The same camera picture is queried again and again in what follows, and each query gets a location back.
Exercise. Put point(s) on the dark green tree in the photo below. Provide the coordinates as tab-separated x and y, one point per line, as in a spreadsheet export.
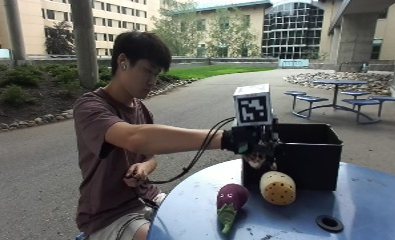
59	40

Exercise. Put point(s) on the blue round picnic table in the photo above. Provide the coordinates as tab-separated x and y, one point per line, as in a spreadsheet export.
338	82

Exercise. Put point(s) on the white earbud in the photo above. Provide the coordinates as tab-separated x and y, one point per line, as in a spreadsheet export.
124	63

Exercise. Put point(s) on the beige building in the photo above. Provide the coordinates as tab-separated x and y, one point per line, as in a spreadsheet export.
117	20

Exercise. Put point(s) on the white marker cube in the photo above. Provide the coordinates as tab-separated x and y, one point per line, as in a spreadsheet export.
252	105

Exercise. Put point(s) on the yellow dotted soft toy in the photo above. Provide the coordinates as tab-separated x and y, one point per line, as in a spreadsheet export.
277	189

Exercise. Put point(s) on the black plastic bin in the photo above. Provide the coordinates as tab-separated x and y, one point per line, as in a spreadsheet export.
310	160

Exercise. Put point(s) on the green lawn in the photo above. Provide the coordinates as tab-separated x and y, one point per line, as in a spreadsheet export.
214	70

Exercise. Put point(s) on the light blue railing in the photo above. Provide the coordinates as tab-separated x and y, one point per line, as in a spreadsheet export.
293	63

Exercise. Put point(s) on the concrete pillar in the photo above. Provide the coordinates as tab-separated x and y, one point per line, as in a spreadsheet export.
357	36

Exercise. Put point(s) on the the person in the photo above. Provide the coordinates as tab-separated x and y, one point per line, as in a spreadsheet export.
108	133

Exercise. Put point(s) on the brown white soft toy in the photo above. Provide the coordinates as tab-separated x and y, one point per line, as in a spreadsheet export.
256	160

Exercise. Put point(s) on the dark glass building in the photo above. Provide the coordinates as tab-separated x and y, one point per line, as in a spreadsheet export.
292	30

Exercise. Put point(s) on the pale green tree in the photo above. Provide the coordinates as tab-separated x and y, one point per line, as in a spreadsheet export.
178	30

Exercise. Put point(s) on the row of border stones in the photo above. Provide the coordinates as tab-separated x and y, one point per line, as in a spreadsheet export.
41	119

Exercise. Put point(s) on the thick grey pole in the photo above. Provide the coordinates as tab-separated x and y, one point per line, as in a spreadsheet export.
84	43

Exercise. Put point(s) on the thin grey pole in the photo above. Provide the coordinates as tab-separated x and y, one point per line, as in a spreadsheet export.
15	30

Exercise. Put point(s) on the purple eggplant soft toy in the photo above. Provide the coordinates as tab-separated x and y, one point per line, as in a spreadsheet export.
232	198

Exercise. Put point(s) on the bed of grey rocks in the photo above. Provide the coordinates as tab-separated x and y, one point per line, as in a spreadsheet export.
374	81

